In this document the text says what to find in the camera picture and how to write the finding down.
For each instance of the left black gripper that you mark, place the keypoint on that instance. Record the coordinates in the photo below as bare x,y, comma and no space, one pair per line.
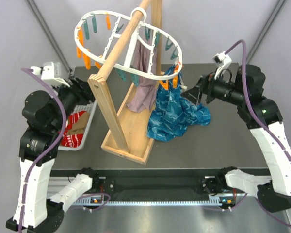
81,89

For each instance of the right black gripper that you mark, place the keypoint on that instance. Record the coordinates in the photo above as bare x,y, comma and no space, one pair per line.
205,85

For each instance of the brown sock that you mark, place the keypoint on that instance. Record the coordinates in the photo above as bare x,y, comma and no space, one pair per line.
80,123

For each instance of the white oval clip hanger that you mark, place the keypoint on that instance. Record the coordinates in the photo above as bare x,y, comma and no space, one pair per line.
126,46

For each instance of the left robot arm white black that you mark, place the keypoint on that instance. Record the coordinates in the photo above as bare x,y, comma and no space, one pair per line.
46,116

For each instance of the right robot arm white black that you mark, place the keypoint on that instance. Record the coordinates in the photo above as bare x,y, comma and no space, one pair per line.
265,122

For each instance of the mauve cloth on hanger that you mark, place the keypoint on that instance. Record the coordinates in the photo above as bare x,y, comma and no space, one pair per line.
145,95

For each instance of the white perforated plastic basket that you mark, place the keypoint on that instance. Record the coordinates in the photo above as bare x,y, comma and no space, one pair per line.
90,108

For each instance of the blue patterned cloth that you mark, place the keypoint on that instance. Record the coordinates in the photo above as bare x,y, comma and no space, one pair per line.
173,114

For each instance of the red santa christmas sock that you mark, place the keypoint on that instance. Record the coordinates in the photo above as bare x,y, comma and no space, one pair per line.
71,141

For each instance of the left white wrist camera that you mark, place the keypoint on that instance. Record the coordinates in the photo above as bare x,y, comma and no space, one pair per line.
51,74

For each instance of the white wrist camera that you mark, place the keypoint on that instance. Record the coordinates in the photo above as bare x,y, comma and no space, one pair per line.
222,61
51,74

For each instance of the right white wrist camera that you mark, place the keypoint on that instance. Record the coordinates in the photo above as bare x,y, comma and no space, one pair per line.
222,61

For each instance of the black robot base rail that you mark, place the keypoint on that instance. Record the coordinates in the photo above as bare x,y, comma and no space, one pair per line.
150,185

